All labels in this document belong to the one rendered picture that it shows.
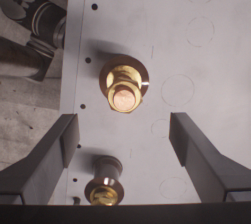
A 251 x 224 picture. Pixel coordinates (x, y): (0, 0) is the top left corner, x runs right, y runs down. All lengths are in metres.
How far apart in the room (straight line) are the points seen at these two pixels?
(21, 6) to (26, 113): 1.67
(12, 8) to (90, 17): 0.27
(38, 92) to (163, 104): 1.71
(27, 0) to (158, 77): 0.41
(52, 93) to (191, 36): 1.71
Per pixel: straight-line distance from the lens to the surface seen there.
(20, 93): 2.14
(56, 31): 0.55
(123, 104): 0.23
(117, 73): 0.32
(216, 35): 0.47
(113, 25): 0.43
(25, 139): 2.34
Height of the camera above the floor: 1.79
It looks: 72 degrees down
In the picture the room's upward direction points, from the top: 179 degrees clockwise
